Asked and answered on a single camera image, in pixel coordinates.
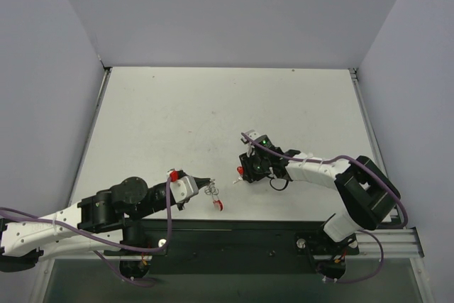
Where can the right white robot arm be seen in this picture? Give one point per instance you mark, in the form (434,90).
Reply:
(367,194)

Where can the red handled keyring holder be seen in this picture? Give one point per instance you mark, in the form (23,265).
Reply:
(212,191)

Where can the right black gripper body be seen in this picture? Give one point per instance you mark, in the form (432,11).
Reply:
(248,169)

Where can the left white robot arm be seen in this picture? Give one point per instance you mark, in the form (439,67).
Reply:
(107,220)

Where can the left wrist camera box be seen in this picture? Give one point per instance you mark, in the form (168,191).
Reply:
(183,189)

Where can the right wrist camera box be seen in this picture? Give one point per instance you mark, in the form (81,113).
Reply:
(252,134)

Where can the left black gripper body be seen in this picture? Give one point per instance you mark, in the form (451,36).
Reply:
(180,206)

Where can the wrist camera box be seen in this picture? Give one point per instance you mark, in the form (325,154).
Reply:
(252,134)
(183,189)

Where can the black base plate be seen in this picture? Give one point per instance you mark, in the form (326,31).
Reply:
(217,247)

